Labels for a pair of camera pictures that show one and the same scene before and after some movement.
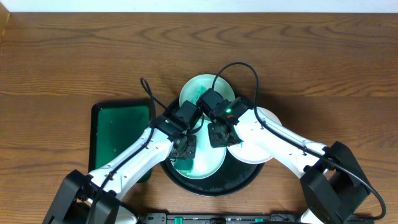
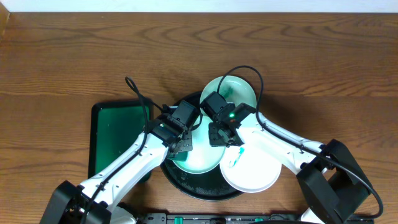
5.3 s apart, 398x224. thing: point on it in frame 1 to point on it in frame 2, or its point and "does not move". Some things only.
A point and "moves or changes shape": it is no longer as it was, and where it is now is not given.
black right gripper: [216, 140] does not move
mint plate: [194, 86] to [234, 89]
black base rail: [221, 218] does not move
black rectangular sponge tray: [114, 125] does not move
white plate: [254, 147] moves or changes shape
